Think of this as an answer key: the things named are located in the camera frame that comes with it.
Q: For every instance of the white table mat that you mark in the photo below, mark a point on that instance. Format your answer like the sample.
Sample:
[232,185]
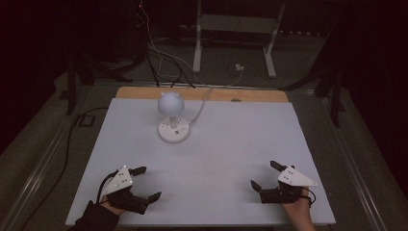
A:
[224,154]

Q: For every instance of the white round power strip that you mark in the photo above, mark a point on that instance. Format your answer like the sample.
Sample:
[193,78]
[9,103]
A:
[174,132]

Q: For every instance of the metal floor rail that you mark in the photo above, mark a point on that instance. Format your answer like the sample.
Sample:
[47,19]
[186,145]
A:
[356,173]
[35,179]

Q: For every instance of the small black floor box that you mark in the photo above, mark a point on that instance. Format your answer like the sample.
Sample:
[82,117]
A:
[85,120]

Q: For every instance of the white plug adapter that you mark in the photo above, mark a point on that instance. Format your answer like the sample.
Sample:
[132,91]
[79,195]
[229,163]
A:
[239,67]

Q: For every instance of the white metal stand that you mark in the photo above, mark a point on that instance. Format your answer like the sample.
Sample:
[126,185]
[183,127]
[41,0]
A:
[197,48]

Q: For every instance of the white dome night lamp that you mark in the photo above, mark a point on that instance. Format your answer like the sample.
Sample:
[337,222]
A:
[171,104]

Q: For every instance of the person's right hand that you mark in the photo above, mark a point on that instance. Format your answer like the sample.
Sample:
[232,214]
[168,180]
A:
[298,208]

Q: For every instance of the person's left hand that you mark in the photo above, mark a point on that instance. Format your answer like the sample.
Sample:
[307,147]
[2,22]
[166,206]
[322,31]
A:
[113,208]

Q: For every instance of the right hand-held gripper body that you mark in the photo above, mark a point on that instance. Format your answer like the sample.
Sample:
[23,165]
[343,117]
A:
[285,192]

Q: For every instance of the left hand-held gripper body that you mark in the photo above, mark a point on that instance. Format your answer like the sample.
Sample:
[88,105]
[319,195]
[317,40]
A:
[120,184]

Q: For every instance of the black tripod stand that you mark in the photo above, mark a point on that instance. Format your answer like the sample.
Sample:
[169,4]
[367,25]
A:
[71,89]
[335,102]

